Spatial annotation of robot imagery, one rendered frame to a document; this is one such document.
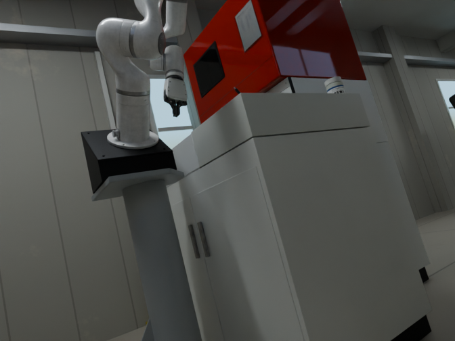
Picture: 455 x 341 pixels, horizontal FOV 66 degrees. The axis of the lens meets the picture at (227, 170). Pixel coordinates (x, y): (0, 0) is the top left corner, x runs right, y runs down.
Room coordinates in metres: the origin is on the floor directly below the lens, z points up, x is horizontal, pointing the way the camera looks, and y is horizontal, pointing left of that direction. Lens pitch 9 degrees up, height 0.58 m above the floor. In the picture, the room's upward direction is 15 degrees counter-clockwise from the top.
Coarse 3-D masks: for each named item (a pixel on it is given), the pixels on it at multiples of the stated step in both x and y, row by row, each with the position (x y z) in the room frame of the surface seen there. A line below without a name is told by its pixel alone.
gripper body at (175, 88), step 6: (168, 78) 1.46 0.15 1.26; (174, 78) 1.47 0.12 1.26; (180, 78) 1.48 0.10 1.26; (168, 84) 1.45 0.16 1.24; (174, 84) 1.46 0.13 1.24; (180, 84) 1.48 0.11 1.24; (168, 90) 1.45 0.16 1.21; (174, 90) 1.46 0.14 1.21; (180, 90) 1.47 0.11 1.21; (186, 90) 1.50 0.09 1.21; (168, 96) 1.44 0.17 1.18; (174, 96) 1.46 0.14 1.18; (180, 96) 1.47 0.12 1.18; (186, 96) 1.49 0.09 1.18
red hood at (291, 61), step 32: (256, 0) 1.66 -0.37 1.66; (288, 0) 1.80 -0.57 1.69; (320, 0) 1.97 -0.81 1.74; (224, 32) 1.91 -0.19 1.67; (256, 32) 1.71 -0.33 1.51; (288, 32) 1.75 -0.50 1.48; (320, 32) 1.91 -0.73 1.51; (192, 64) 2.25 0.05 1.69; (224, 64) 1.98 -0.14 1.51; (256, 64) 1.77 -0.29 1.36; (288, 64) 1.71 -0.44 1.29; (320, 64) 1.85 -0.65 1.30; (352, 64) 2.03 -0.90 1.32; (224, 96) 2.04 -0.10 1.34
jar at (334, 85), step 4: (336, 76) 1.40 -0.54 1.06; (340, 76) 1.41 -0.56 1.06; (328, 80) 1.41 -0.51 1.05; (332, 80) 1.40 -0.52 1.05; (336, 80) 1.40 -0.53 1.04; (340, 80) 1.41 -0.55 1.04; (324, 84) 1.44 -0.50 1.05; (328, 84) 1.41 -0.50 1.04; (332, 84) 1.40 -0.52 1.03; (336, 84) 1.40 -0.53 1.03; (340, 84) 1.40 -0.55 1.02; (328, 88) 1.42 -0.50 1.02; (332, 88) 1.40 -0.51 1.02; (336, 88) 1.40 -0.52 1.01; (340, 88) 1.40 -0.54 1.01; (344, 88) 1.42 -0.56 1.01; (328, 92) 1.42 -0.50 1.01; (332, 92) 1.41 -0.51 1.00; (336, 92) 1.40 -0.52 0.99; (340, 92) 1.40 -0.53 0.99; (344, 92) 1.41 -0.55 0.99
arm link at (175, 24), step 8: (168, 0) 1.33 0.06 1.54; (176, 0) 1.32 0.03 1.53; (184, 0) 1.34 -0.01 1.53; (168, 8) 1.35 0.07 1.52; (176, 8) 1.34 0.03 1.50; (184, 8) 1.36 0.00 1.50; (168, 16) 1.36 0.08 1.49; (176, 16) 1.36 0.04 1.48; (184, 16) 1.38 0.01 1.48; (168, 24) 1.38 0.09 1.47; (176, 24) 1.38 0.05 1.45; (184, 24) 1.40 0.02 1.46; (168, 32) 1.39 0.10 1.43; (176, 32) 1.40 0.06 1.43; (184, 32) 1.43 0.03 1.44; (152, 64) 1.45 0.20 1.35; (160, 64) 1.46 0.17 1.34
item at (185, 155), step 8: (184, 144) 1.39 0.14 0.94; (192, 144) 1.33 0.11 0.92; (176, 152) 1.46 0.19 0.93; (184, 152) 1.40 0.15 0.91; (192, 152) 1.35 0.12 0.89; (176, 160) 1.47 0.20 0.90; (184, 160) 1.41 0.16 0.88; (192, 160) 1.36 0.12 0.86; (184, 168) 1.43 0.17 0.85; (192, 168) 1.37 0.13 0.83
